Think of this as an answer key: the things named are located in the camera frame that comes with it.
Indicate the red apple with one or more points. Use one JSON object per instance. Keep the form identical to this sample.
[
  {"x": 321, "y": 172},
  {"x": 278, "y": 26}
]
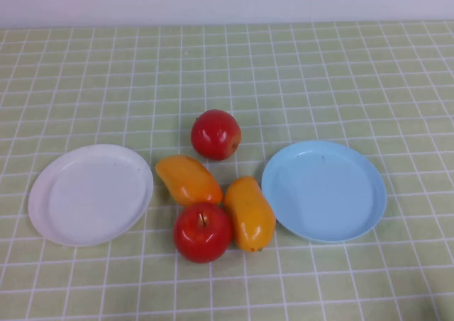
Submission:
[
  {"x": 203, "y": 236},
  {"x": 215, "y": 135}
]

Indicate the orange yellow mango fruit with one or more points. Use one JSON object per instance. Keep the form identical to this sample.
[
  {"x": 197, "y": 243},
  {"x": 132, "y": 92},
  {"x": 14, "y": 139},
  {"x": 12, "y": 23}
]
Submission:
[
  {"x": 184, "y": 181},
  {"x": 250, "y": 218}
]

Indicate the light blue round plate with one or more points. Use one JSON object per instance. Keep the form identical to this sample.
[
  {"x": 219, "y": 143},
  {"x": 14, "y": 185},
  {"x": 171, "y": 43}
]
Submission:
[{"x": 322, "y": 193}]

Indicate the white round plate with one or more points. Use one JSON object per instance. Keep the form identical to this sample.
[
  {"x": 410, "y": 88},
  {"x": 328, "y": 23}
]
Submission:
[{"x": 95, "y": 197}]

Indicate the green white checked tablecloth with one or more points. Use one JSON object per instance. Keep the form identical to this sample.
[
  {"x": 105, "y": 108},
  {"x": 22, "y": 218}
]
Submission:
[{"x": 106, "y": 87}]

